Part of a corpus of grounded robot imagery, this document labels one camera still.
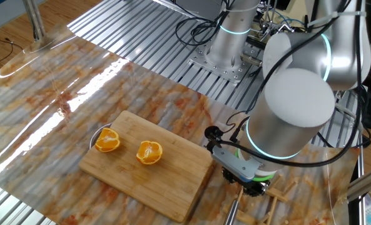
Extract wooden peg rack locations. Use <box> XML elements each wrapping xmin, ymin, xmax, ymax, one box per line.
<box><xmin>222</xmin><ymin>173</ymin><xmax>299</xmax><ymax>225</ymax></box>

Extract thin aluminium frame post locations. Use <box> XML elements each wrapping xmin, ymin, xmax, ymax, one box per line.
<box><xmin>357</xmin><ymin>137</ymin><xmax>366</xmax><ymax>225</ymax></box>

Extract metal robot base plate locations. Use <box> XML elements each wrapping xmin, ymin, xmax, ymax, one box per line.
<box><xmin>190</xmin><ymin>42</ymin><xmax>264</xmax><ymax>84</ymax></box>

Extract bamboo cutting board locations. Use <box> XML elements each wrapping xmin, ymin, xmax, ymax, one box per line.
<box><xmin>78</xmin><ymin>109</ymin><xmax>216</xmax><ymax>223</ymax></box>

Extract steel cleaver knife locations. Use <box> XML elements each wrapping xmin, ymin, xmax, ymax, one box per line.
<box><xmin>223</xmin><ymin>186</ymin><xmax>246</xmax><ymax>225</ymax></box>

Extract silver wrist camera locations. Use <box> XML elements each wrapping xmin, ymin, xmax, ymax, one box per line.
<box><xmin>211</xmin><ymin>145</ymin><xmax>263</xmax><ymax>183</ymax></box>

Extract tangled black cables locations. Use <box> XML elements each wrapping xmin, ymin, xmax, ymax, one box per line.
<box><xmin>175</xmin><ymin>15</ymin><xmax>228</xmax><ymax>48</ymax></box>

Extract black camera clamp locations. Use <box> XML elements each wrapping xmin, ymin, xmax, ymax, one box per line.
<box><xmin>260</xmin><ymin>20</ymin><xmax>295</xmax><ymax>41</ymax></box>

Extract clear plastic tube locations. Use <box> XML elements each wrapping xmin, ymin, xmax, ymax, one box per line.
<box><xmin>334</xmin><ymin>102</ymin><xmax>365</xmax><ymax>138</ymax></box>

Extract black floor cable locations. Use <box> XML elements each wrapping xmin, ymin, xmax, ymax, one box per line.
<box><xmin>0</xmin><ymin>37</ymin><xmax>24</xmax><ymax>65</ymax></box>

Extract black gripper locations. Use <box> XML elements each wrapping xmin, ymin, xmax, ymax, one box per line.
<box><xmin>221</xmin><ymin>167</ymin><xmax>270</xmax><ymax>198</ymax></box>

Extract marble pattern plastic mat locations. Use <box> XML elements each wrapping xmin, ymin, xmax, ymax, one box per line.
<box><xmin>0</xmin><ymin>24</ymin><xmax>361</xmax><ymax>225</ymax></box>

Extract cut orange piece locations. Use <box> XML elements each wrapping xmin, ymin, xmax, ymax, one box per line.
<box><xmin>94</xmin><ymin>127</ymin><xmax>121</xmax><ymax>153</ymax></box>
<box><xmin>136</xmin><ymin>140</ymin><xmax>163</xmax><ymax>166</ymax></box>

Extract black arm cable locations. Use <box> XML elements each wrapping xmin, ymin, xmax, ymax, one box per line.
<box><xmin>203</xmin><ymin>0</ymin><xmax>366</xmax><ymax>168</ymax></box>

